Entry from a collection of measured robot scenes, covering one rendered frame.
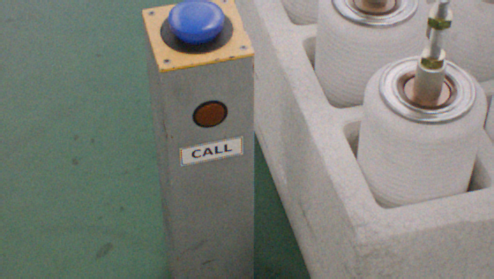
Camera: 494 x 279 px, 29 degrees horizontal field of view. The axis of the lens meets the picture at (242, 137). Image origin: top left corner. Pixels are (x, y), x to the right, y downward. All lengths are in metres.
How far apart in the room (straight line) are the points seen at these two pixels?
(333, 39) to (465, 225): 0.19
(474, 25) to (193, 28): 0.28
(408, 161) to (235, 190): 0.14
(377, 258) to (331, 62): 0.18
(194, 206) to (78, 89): 0.38
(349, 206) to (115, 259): 0.29
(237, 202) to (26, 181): 0.32
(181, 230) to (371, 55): 0.22
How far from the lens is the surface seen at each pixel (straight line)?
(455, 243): 0.79
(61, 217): 1.00
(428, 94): 0.75
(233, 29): 0.70
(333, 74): 0.85
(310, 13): 0.94
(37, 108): 1.12
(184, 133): 0.72
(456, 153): 0.75
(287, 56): 0.89
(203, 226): 0.81
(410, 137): 0.73
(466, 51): 0.88
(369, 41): 0.81
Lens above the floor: 0.76
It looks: 46 degrees down
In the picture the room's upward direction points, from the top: straight up
